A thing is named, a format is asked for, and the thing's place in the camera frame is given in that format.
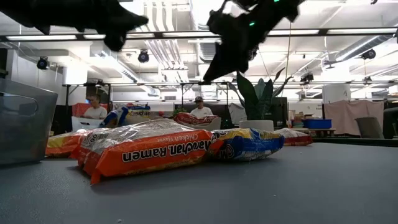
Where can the red board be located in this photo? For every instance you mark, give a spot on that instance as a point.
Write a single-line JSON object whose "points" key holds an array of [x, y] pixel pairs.
{"points": [[79, 109]]}

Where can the dark grey plastic bin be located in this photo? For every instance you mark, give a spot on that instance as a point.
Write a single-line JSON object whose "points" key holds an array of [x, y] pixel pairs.
{"points": [[25, 124]]}

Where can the black metal station frame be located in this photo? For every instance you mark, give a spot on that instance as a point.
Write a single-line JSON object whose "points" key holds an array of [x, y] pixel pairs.
{"points": [[155, 83]]}

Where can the black ceiling spotlight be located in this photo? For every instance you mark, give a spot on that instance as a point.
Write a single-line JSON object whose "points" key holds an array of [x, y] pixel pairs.
{"points": [[369, 54], [143, 56], [307, 77], [42, 63]]}

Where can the white column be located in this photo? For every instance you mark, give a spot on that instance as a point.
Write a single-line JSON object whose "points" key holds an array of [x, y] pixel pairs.
{"points": [[336, 92]]}

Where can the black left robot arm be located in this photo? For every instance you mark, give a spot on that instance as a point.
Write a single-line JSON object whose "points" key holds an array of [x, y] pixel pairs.
{"points": [[18, 7]]}

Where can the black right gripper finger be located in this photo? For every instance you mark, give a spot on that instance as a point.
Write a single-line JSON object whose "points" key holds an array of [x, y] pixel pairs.
{"points": [[228, 62], [216, 21]]}

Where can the blue Maruchan soy ramen packet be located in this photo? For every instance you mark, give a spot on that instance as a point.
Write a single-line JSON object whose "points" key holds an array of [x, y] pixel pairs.
{"points": [[248, 144], [138, 112], [113, 117]]}

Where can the grey chair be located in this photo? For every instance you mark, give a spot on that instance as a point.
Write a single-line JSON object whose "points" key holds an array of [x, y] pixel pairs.
{"points": [[370, 127]]}

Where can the pink cloth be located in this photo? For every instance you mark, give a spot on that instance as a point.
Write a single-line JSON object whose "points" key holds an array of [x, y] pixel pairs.
{"points": [[345, 113]]}

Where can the snake plant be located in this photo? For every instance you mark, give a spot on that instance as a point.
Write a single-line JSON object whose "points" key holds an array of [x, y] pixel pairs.
{"points": [[248, 93]]}

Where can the orange Maruchan chicken ramen packet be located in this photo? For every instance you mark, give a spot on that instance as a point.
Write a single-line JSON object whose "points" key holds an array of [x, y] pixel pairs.
{"points": [[149, 152], [63, 143]]}

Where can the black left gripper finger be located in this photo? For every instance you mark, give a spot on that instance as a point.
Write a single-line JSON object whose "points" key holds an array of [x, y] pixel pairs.
{"points": [[115, 42], [133, 17]]}

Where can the blue storage bin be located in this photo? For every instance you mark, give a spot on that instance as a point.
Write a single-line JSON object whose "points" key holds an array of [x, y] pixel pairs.
{"points": [[317, 123]]}

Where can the person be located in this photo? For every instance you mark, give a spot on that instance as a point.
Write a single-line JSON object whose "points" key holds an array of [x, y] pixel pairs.
{"points": [[94, 112], [201, 111]]}

